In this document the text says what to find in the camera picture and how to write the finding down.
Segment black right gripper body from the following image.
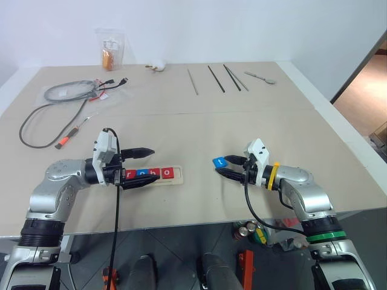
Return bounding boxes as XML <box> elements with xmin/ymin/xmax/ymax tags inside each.
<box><xmin>239</xmin><ymin>152</ymin><xmax>258</xmax><ymax>186</ymax></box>

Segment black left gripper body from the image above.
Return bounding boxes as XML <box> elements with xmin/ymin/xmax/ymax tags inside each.
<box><xmin>102</xmin><ymin>150</ymin><xmax>128</xmax><ymax>187</ymax></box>

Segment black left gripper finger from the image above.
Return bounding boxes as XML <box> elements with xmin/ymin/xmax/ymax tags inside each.
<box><xmin>120</xmin><ymin>147</ymin><xmax>156</xmax><ymax>161</ymax></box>
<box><xmin>122</xmin><ymin>176</ymin><xmax>160</xmax><ymax>191</ymax></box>

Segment wooden letter tray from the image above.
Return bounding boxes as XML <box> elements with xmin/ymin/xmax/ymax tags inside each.
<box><xmin>123</xmin><ymin>165</ymin><xmax>184</xmax><ymax>187</ymax></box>

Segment yellow right wrist band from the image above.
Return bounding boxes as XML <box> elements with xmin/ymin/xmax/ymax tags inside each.
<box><xmin>267</xmin><ymin>161</ymin><xmax>280</xmax><ymax>192</ymax></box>

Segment metal cans under table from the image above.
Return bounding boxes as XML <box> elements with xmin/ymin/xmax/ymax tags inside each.
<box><xmin>232</xmin><ymin>220</ymin><xmax>258</xmax><ymax>242</ymax></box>

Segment flat clear plastic bag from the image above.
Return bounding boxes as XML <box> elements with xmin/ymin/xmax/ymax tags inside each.
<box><xmin>35</xmin><ymin>82</ymin><xmax>134</xmax><ymax>107</ymax></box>

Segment small red white tag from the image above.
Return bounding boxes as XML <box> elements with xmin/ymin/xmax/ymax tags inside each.
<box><xmin>89</xmin><ymin>91</ymin><xmax>110</xmax><ymax>103</ymax></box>

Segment crumpled clear plastic bag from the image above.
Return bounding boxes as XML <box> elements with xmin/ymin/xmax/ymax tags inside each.
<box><xmin>270</xmin><ymin>216</ymin><xmax>308</xmax><ymax>252</ymax></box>

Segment thin grey chopstick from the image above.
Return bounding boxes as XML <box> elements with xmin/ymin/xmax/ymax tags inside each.
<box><xmin>229</xmin><ymin>70</ymin><xmax>250</xmax><ymax>91</ymax></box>
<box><xmin>187</xmin><ymin>69</ymin><xmax>200</xmax><ymax>96</ymax></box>

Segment thin dark chopstick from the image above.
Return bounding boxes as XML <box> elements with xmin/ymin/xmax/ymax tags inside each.
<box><xmin>223</xmin><ymin>63</ymin><xmax>242</xmax><ymax>92</ymax></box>
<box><xmin>207</xmin><ymin>65</ymin><xmax>226</xmax><ymax>92</ymax></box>

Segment grey metal spoon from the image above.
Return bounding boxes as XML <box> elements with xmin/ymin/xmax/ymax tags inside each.
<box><xmin>244</xmin><ymin>71</ymin><xmax>277</xmax><ymax>85</ymax></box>

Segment white plug with brass prongs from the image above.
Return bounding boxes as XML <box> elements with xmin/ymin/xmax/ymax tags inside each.
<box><xmin>145</xmin><ymin>59</ymin><xmax>167</xmax><ymax>73</ymax></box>

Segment dark rounded shape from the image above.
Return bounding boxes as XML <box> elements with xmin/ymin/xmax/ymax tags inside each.
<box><xmin>126</xmin><ymin>254</ymin><xmax>158</xmax><ymax>290</ymax></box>
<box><xmin>197</xmin><ymin>253</ymin><xmax>240</xmax><ymax>290</ymax></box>

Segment grey table leg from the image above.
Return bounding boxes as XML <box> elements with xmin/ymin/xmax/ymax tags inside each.
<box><xmin>56</xmin><ymin>234</ymin><xmax>74</xmax><ymax>264</ymax></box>

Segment orange black clamp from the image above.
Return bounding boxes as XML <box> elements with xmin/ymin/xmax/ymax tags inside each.
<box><xmin>238</xmin><ymin>250</ymin><xmax>255</xmax><ymax>290</ymax></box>
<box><xmin>101</xmin><ymin>266</ymin><xmax>122</xmax><ymax>290</ymax></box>

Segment clear bag with orange contents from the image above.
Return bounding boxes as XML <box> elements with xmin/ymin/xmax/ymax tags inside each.
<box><xmin>96</xmin><ymin>27</ymin><xmax>125</xmax><ymax>72</ymax></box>

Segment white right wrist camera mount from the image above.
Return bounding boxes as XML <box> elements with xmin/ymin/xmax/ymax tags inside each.
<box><xmin>242</xmin><ymin>138</ymin><xmax>271</xmax><ymax>187</ymax></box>

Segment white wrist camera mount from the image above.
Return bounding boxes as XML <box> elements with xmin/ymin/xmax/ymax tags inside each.
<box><xmin>242</xmin><ymin>138</ymin><xmax>271</xmax><ymax>187</ymax></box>
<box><xmin>91</xmin><ymin>129</ymin><xmax>119</xmax><ymax>187</ymax></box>

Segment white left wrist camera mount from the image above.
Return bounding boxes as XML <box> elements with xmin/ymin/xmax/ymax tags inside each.
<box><xmin>91</xmin><ymin>129</ymin><xmax>119</xmax><ymax>187</ymax></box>

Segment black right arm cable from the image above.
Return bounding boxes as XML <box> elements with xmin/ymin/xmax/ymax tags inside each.
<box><xmin>244</xmin><ymin>167</ymin><xmax>307</xmax><ymax>234</ymax></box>

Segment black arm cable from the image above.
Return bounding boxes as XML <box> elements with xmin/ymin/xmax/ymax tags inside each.
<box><xmin>244</xmin><ymin>167</ymin><xmax>307</xmax><ymax>234</ymax></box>
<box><xmin>102</xmin><ymin>127</ymin><xmax>124</xmax><ymax>290</ymax></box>

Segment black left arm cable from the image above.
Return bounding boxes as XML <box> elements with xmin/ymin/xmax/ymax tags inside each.
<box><xmin>102</xmin><ymin>127</ymin><xmax>124</xmax><ymax>290</ymax></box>

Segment orange handled screwdriver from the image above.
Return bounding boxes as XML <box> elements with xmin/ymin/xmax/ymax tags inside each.
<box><xmin>54</xmin><ymin>112</ymin><xmax>98</xmax><ymax>150</ymax></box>

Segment coiled grey usb cable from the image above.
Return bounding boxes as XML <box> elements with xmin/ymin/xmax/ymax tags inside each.
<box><xmin>43</xmin><ymin>77</ymin><xmax>129</xmax><ymax>102</ymax></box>

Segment long black cable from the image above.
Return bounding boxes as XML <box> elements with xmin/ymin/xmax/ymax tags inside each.
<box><xmin>19</xmin><ymin>98</ymin><xmax>89</xmax><ymax>149</ymax></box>

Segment dark door frame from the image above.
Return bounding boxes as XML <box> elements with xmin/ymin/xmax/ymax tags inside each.
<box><xmin>329</xmin><ymin>38</ymin><xmax>387</xmax><ymax>105</ymax></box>

